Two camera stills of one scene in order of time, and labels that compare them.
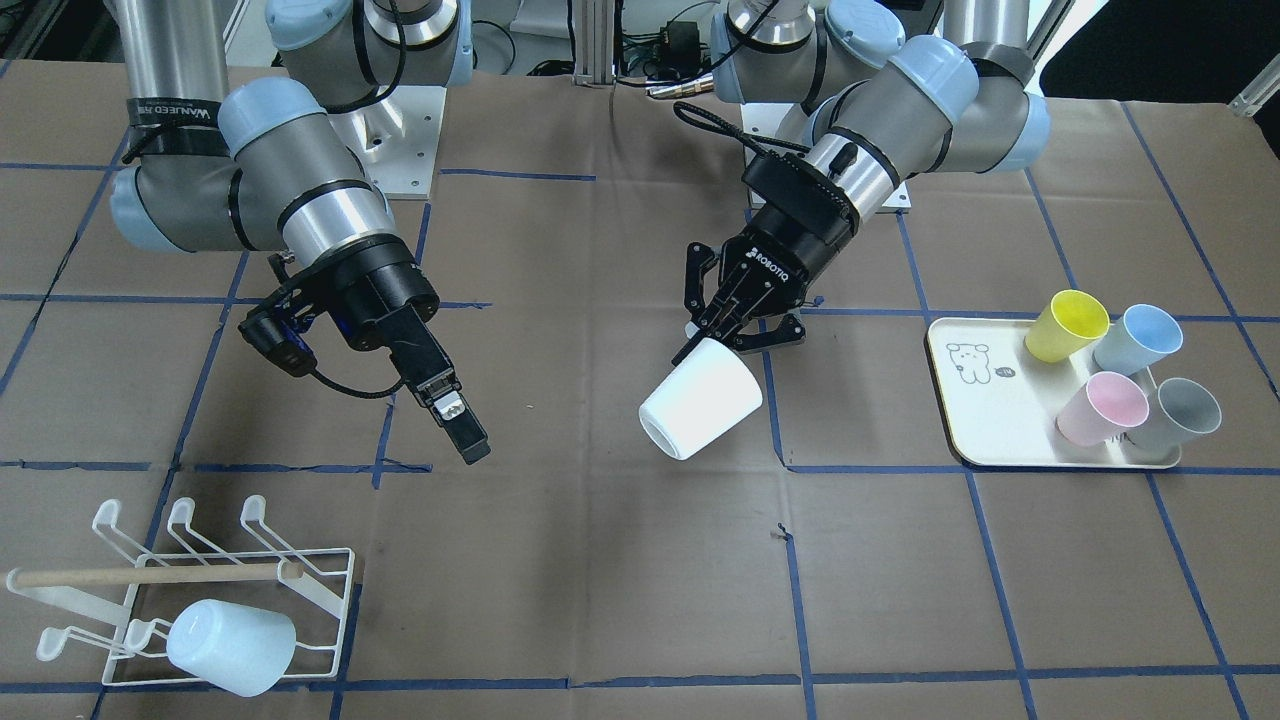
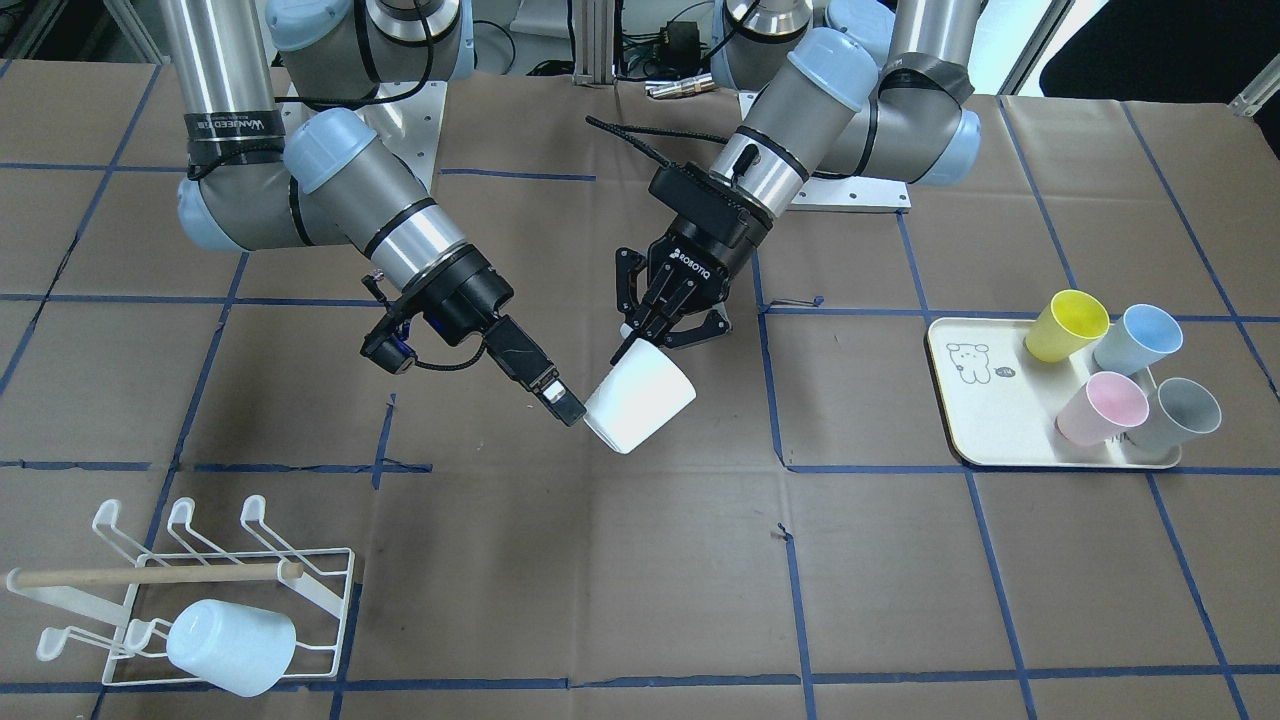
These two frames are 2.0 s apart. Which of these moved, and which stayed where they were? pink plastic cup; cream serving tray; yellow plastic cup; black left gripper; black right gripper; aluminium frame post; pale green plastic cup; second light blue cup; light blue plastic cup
Moved: black left gripper; black right gripper; pale green plastic cup
Stayed: light blue plastic cup; second light blue cup; aluminium frame post; cream serving tray; yellow plastic cup; pink plastic cup
